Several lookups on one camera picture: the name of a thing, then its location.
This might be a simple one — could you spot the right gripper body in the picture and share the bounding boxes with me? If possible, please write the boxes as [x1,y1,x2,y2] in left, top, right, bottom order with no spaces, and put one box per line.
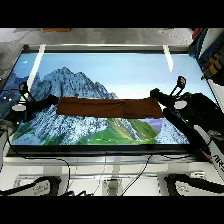
[149,87,168,103]

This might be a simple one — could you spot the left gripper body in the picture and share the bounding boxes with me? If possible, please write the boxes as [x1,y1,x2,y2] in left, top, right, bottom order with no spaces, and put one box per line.
[42,94,61,108]

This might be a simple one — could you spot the brown pants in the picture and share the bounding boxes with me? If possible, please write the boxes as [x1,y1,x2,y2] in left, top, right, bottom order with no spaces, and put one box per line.
[56,96,165,120]

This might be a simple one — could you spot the heap of clothes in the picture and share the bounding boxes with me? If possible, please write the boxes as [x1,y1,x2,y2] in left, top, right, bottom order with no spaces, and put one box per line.
[187,28,224,80]

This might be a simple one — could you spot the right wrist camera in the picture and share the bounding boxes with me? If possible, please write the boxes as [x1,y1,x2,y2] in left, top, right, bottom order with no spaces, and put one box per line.
[169,75,188,98]

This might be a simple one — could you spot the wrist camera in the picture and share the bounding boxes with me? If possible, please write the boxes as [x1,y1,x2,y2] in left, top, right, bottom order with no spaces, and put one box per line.
[18,81,35,103]
[169,75,188,98]

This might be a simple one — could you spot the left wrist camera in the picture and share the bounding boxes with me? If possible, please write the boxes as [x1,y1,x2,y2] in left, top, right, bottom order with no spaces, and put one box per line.
[18,81,35,103]

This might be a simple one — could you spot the black cable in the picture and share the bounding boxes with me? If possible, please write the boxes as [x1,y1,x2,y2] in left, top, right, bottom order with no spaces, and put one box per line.
[120,153,156,197]
[5,129,73,197]

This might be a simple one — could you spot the silver frame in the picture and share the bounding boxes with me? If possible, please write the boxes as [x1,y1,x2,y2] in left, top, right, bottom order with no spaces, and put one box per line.
[2,151,224,197]

